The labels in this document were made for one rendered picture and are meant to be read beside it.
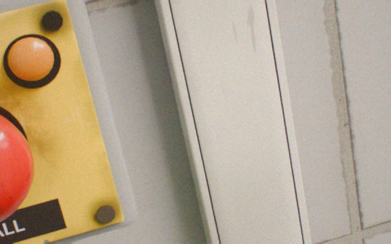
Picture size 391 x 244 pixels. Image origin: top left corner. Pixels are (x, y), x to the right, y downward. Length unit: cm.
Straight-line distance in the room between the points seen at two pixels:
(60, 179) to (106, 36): 8
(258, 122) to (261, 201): 4
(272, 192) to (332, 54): 7
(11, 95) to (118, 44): 9
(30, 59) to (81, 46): 2
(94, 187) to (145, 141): 8
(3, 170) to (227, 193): 14
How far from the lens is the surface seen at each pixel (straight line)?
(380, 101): 41
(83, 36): 28
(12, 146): 27
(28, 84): 28
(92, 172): 30
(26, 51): 27
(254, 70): 36
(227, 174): 38
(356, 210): 43
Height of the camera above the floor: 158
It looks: 25 degrees down
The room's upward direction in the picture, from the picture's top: 12 degrees counter-clockwise
